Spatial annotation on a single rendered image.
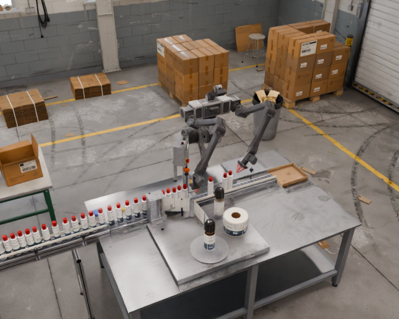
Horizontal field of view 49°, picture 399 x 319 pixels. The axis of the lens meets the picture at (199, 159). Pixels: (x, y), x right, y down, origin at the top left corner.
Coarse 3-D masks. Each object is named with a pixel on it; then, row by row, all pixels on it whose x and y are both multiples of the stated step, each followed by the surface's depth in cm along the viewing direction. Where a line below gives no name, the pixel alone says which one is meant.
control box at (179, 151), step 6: (180, 138) 366; (186, 138) 366; (174, 144) 358; (180, 144) 358; (186, 144) 361; (174, 150) 357; (180, 150) 356; (186, 150) 363; (174, 156) 360; (180, 156) 359; (186, 156) 367; (174, 162) 364; (180, 162) 363
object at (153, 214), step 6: (150, 204) 351; (156, 204) 362; (162, 204) 360; (150, 210) 354; (156, 210) 357; (162, 210) 363; (150, 216) 360; (156, 216) 360; (162, 216) 364; (150, 222) 365; (156, 222) 364
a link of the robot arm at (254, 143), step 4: (268, 108) 378; (264, 112) 379; (264, 116) 382; (268, 116) 379; (272, 116) 383; (264, 120) 382; (268, 120) 381; (260, 124) 385; (264, 124) 381; (260, 128) 384; (264, 128) 383; (256, 132) 387; (260, 132) 383; (256, 136) 386; (260, 136) 385; (256, 140) 385; (252, 144) 387; (256, 144) 387; (252, 148) 386; (256, 148) 389; (252, 152) 389
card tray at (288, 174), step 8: (272, 168) 435; (280, 168) 440; (288, 168) 441; (296, 168) 439; (280, 176) 430; (288, 176) 430; (296, 176) 430; (304, 176) 430; (280, 184) 419; (288, 184) 418
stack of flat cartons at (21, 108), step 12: (0, 96) 690; (12, 96) 692; (24, 96) 692; (36, 96) 692; (0, 108) 687; (12, 108) 659; (24, 108) 667; (36, 108) 677; (12, 120) 667; (24, 120) 680; (36, 120) 686
